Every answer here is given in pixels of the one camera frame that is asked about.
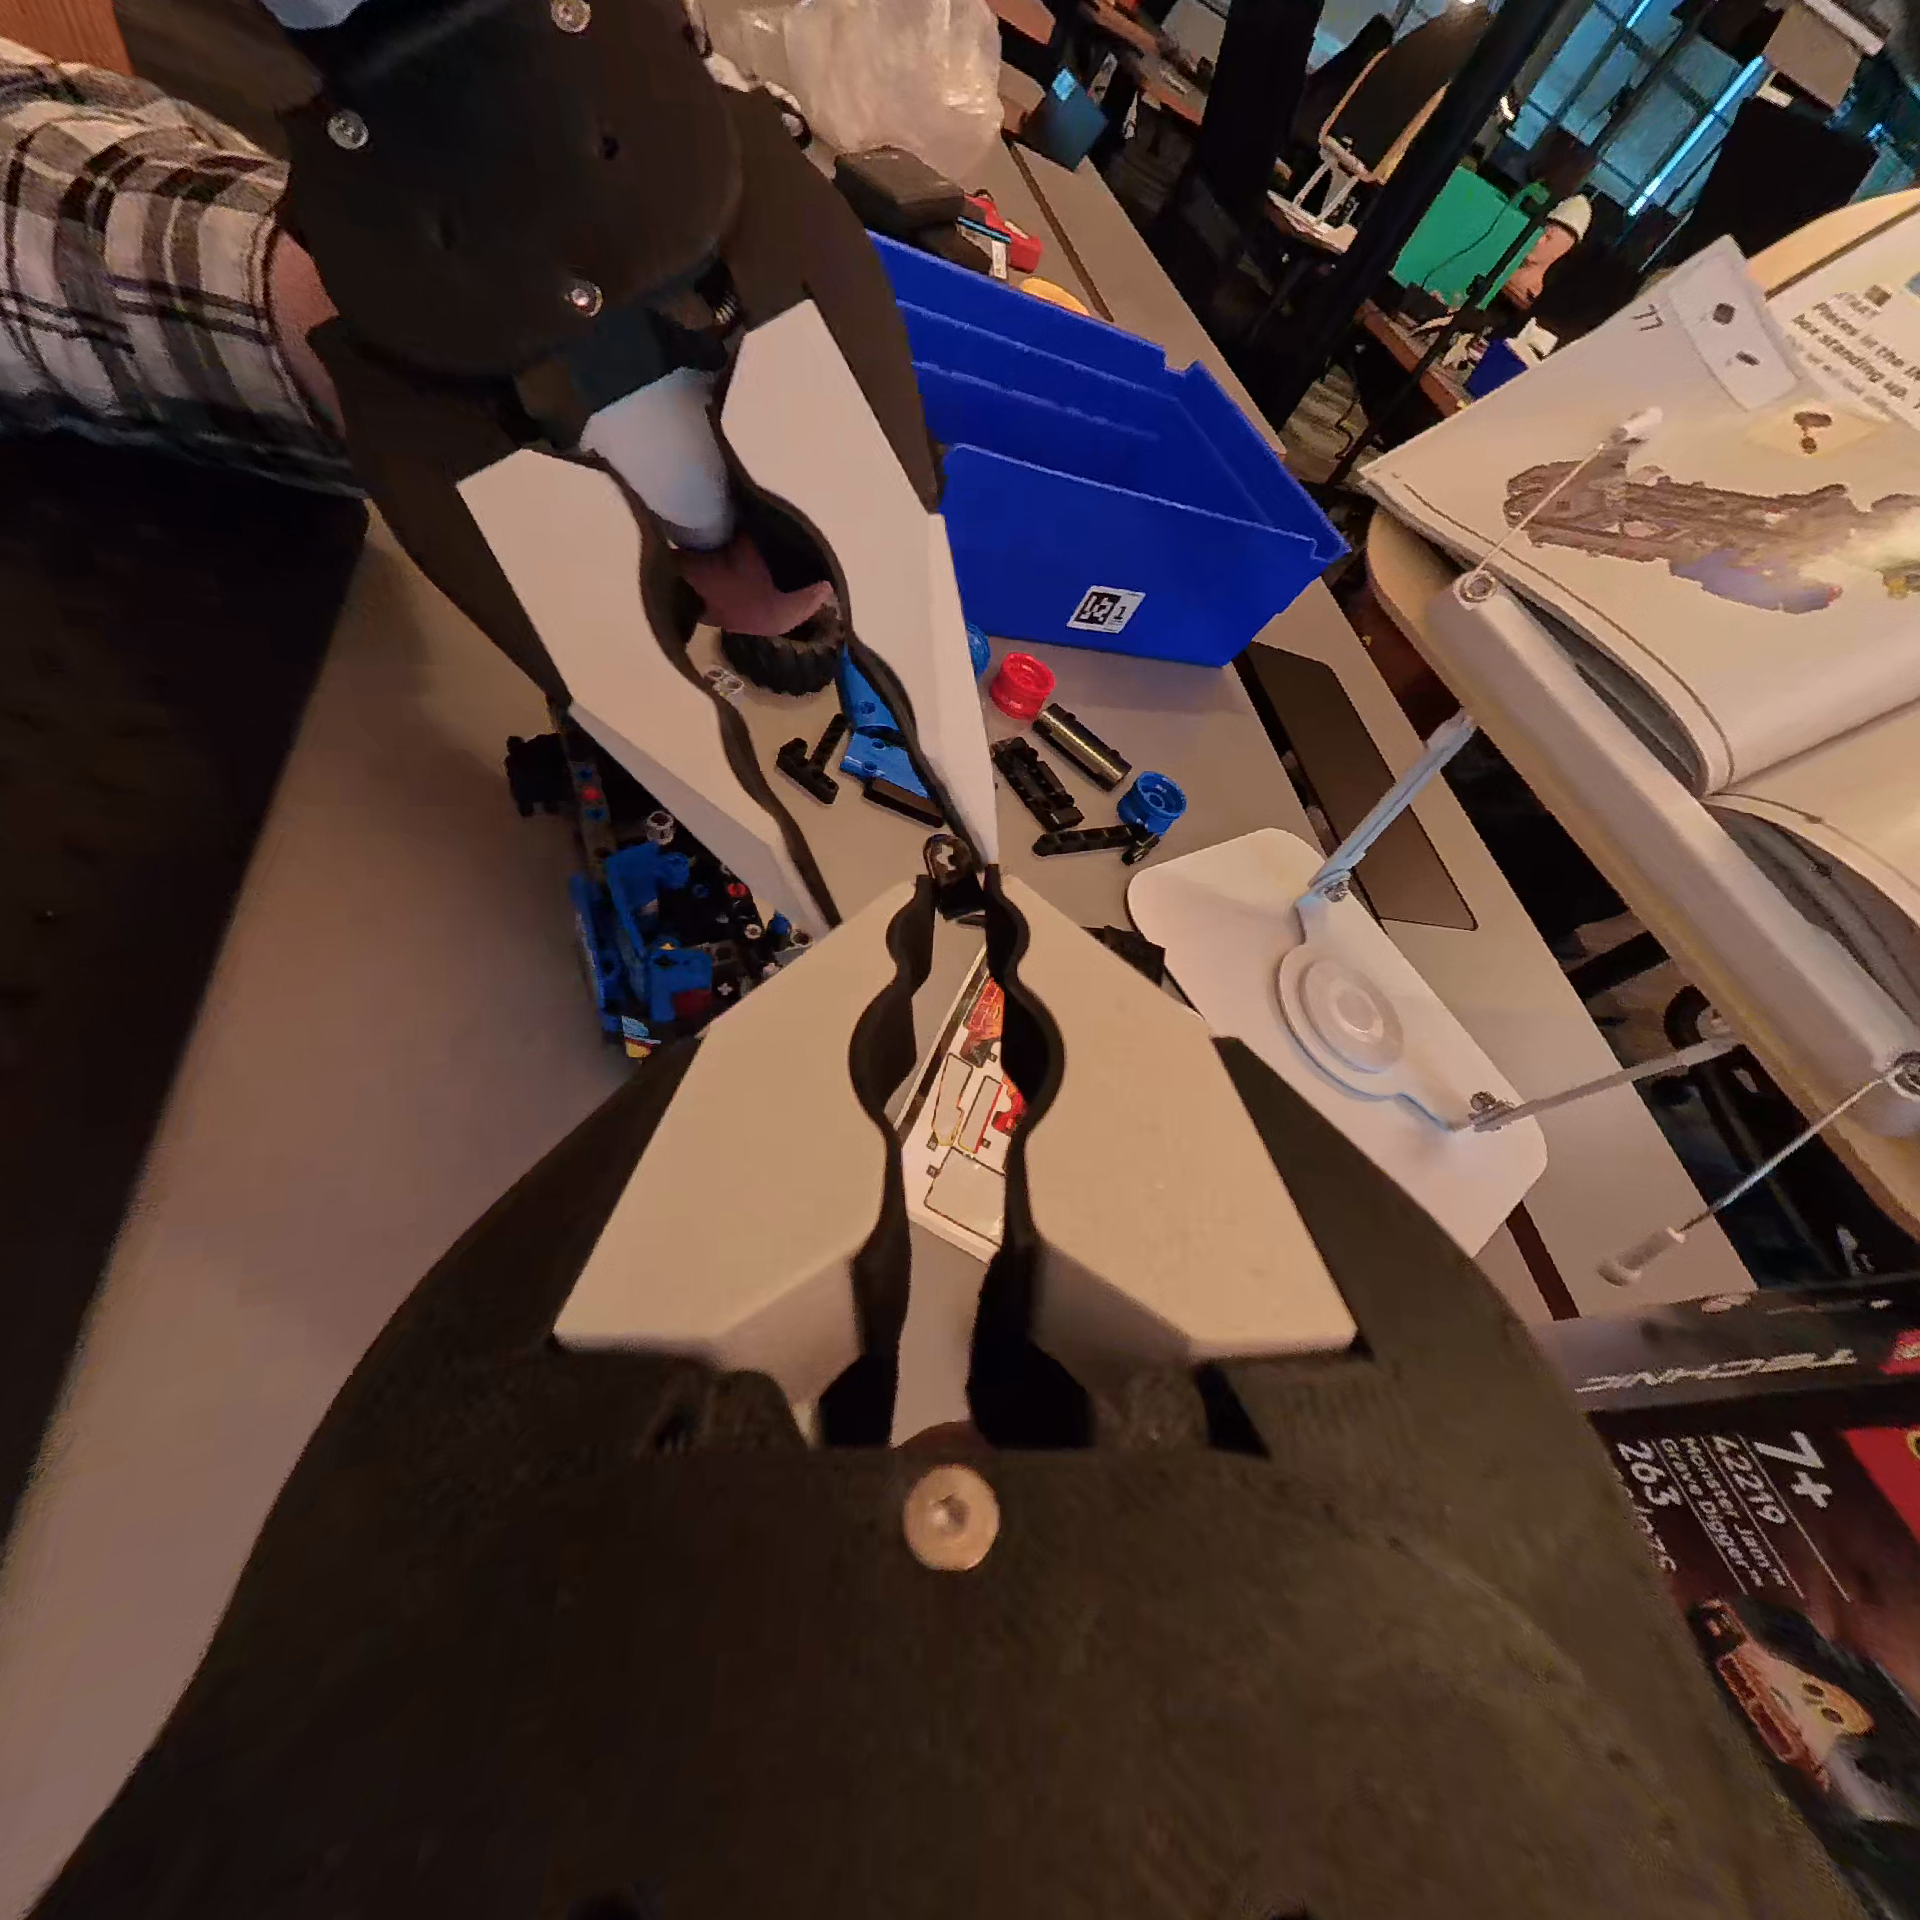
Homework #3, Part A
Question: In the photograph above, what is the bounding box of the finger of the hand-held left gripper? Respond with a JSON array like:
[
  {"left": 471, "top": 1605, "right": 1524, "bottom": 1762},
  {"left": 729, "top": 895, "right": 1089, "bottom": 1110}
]
[
  {"left": 719, "top": 296, "right": 1002, "bottom": 866},
  {"left": 455, "top": 443, "right": 838, "bottom": 935}
]

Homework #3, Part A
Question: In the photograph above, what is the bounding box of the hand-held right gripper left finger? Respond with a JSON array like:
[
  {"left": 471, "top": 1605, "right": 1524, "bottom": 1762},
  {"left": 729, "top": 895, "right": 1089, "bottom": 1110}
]
[{"left": 552, "top": 879, "right": 922, "bottom": 1450}]

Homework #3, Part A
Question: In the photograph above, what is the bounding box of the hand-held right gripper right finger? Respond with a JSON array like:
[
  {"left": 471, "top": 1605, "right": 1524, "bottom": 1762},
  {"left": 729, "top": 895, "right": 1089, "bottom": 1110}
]
[{"left": 972, "top": 871, "right": 1363, "bottom": 1445}]

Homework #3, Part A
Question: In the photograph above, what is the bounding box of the black blue toy car chassis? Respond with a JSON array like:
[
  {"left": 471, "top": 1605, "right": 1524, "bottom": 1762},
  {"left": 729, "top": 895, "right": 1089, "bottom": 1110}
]
[{"left": 503, "top": 720, "right": 819, "bottom": 1058}]

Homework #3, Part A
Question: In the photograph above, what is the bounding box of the white instruction booklet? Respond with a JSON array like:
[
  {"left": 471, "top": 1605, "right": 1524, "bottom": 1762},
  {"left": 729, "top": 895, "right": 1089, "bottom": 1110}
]
[{"left": 1359, "top": 239, "right": 1920, "bottom": 933}]

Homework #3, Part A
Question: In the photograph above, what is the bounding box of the person's left forearm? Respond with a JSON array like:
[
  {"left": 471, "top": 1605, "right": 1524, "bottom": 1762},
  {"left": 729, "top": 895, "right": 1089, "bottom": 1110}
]
[{"left": 0, "top": 45, "right": 362, "bottom": 496}]

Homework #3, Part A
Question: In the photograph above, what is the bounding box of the grey desk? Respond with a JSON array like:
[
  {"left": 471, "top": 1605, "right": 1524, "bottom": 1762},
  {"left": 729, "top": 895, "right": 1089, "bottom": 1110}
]
[{"left": 0, "top": 509, "right": 1758, "bottom": 1907}]

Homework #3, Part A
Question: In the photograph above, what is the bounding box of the printed task instruction sheet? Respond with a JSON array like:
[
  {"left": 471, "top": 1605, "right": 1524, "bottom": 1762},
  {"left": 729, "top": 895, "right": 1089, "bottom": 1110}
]
[{"left": 1756, "top": 224, "right": 1920, "bottom": 437}]

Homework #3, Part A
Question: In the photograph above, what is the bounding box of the person's left hand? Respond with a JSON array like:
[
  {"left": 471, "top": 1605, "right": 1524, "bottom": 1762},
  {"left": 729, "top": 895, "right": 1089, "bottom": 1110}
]
[{"left": 673, "top": 533, "right": 838, "bottom": 639}]

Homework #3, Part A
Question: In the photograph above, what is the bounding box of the colourful sticker sheet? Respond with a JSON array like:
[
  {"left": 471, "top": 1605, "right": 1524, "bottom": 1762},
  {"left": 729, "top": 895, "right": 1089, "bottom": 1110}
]
[{"left": 891, "top": 960, "right": 1040, "bottom": 1262}]

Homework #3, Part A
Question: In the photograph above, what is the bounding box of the black toy tire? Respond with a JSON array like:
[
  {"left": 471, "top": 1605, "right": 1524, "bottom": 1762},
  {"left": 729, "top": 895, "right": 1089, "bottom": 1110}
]
[{"left": 720, "top": 613, "right": 847, "bottom": 696}]

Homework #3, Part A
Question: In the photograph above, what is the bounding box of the black power adapter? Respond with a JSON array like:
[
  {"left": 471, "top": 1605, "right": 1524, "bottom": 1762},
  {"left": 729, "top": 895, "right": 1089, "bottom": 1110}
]
[{"left": 832, "top": 146, "right": 964, "bottom": 234}]

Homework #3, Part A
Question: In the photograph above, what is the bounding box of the blue curved panel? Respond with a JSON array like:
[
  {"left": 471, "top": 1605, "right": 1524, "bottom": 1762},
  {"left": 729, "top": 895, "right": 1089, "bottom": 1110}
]
[{"left": 838, "top": 651, "right": 935, "bottom": 799}]

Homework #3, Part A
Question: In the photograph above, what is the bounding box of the blue storage bin with tag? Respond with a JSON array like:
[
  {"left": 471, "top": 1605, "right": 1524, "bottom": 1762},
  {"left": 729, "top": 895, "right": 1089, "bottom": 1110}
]
[{"left": 937, "top": 440, "right": 1354, "bottom": 670}]

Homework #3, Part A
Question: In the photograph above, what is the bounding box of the grey side table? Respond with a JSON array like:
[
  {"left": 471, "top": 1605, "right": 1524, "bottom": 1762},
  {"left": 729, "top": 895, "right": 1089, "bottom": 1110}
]
[{"left": 704, "top": 0, "right": 1292, "bottom": 452}]

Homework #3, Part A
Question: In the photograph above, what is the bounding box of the black curved panel piece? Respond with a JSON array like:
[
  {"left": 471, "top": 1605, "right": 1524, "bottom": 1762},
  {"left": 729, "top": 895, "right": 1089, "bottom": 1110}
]
[{"left": 1032, "top": 699, "right": 1135, "bottom": 792}]

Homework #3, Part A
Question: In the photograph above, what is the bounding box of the chunky black holed brick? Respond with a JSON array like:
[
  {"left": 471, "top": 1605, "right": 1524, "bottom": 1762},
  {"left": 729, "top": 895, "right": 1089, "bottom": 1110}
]
[{"left": 990, "top": 735, "right": 1086, "bottom": 835}]

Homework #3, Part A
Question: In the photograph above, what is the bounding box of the large clear plastic bag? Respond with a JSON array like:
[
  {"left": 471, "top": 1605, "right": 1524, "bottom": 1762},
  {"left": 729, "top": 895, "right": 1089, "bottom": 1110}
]
[{"left": 720, "top": 0, "right": 1008, "bottom": 144}]

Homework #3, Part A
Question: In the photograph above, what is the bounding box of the black diagonal pole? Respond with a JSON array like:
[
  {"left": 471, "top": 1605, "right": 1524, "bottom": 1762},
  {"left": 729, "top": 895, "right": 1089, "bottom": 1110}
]
[{"left": 1276, "top": 0, "right": 1569, "bottom": 437}]

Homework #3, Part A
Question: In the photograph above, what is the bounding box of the green background panel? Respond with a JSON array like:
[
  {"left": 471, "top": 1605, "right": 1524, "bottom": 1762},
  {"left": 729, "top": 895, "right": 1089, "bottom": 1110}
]
[{"left": 1387, "top": 163, "right": 1554, "bottom": 309}]

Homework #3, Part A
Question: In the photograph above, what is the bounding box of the black toy set box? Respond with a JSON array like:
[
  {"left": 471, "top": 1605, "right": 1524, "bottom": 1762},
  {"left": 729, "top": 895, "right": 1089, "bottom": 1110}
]
[{"left": 1545, "top": 1275, "right": 1920, "bottom": 1920}]

